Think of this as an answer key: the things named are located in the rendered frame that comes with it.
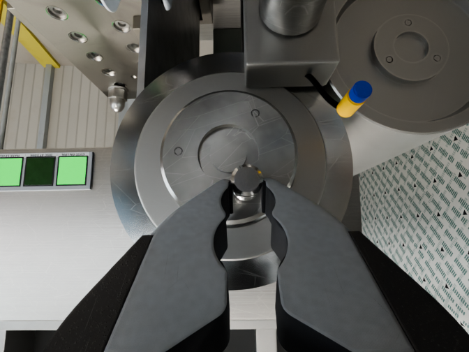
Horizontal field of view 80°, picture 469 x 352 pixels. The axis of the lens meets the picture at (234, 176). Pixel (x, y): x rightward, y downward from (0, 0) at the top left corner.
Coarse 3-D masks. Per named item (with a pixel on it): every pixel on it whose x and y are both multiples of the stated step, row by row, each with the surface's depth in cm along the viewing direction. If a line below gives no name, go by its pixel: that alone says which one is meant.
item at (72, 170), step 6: (60, 162) 51; (66, 162) 51; (72, 162) 51; (78, 162) 51; (84, 162) 51; (60, 168) 51; (66, 168) 51; (72, 168) 51; (78, 168) 51; (84, 168) 51; (60, 174) 51; (66, 174) 51; (72, 174) 51; (78, 174) 51; (84, 174) 51; (60, 180) 51; (66, 180) 51; (72, 180) 51; (78, 180) 51; (84, 180) 51
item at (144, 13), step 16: (144, 0) 20; (160, 0) 24; (176, 0) 30; (144, 16) 20; (160, 16) 23; (176, 16) 29; (144, 32) 20; (160, 32) 23; (176, 32) 29; (192, 32) 39; (144, 48) 20; (160, 48) 23; (176, 48) 29; (192, 48) 39; (144, 64) 20; (160, 64) 23; (176, 64) 29; (144, 80) 19
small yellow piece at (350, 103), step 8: (312, 80) 16; (320, 88) 15; (352, 88) 12; (360, 88) 12; (368, 88) 12; (328, 96) 15; (344, 96) 13; (352, 96) 12; (360, 96) 12; (368, 96) 12; (336, 104) 14; (344, 104) 13; (352, 104) 13; (360, 104) 13; (344, 112) 14; (352, 112) 14
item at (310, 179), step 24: (168, 96) 18; (192, 96) 18; (264, 96) 17; (288, 96) 17; (168, 120) 17; (288, 120) 17; (312, 120) 17; (144, 144) 17; (312, 144) 17; (144, 168) 17; (312, 168) 16; (144, 192) 17; (168, 192) 16; (312, 192) 16; (240, 240) 16; (264, 240) 16
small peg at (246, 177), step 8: (240, 168) 12; (248, 168) 12; (256, 168) 12; (232, 176) 12; (240, 176) 12; (248, 176) 12; (256, 176) 12; (232, 184) 12; (240, 184) 12; (248, 184) 12; (256, 184) 12; (240, 192) 12; (248, 192) 12; (256, 192) 12; (248, 200) 14
